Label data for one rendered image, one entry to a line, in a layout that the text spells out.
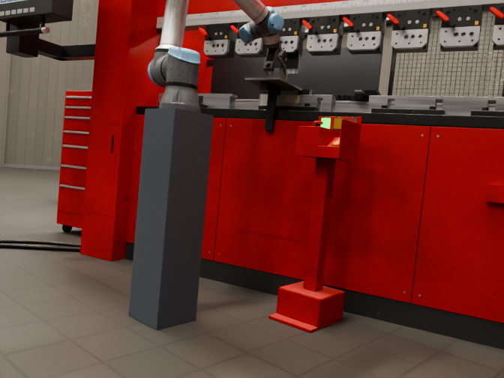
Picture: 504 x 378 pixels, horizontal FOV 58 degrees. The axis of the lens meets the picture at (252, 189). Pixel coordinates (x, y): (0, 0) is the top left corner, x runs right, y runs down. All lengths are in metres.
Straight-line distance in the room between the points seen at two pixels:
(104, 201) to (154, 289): 1.09
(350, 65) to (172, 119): 1.46
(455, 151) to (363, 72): 0.99
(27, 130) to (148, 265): 10.95
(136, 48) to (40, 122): 10.03
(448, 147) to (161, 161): 1.12
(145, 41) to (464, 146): 1.77
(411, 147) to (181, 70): 0.97
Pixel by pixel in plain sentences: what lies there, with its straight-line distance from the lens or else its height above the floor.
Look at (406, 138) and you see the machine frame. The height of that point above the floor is 0.77.
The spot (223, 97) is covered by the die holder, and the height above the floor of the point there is 0.95.
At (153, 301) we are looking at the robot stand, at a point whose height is 0.09.
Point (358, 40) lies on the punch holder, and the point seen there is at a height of 1.22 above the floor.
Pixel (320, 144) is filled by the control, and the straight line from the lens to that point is 1.83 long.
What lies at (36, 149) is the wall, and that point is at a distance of 12.62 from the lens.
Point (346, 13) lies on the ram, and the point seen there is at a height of 1.34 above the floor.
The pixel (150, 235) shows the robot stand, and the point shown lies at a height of 0.32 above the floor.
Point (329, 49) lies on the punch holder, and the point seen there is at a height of 1.18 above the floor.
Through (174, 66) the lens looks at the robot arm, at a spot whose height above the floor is 0.93.
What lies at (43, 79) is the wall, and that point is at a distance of 12.75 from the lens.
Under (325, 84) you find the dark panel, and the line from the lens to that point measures 2.84.
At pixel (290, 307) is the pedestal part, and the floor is 0.06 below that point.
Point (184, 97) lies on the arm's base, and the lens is 1.67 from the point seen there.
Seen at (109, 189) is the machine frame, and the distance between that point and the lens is 2.66.
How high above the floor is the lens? 0.61
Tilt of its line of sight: 3 degrees down
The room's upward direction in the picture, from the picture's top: 5 degrees clockwise
